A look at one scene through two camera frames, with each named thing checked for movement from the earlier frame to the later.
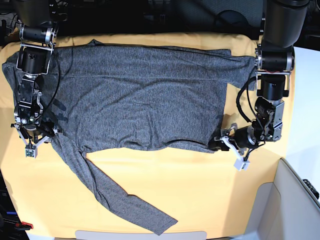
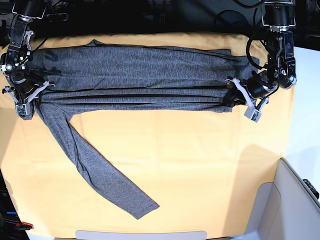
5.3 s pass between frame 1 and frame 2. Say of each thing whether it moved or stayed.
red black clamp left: stayed
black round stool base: stayed
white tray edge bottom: stayed
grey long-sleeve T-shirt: moved
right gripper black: moved
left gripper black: moved
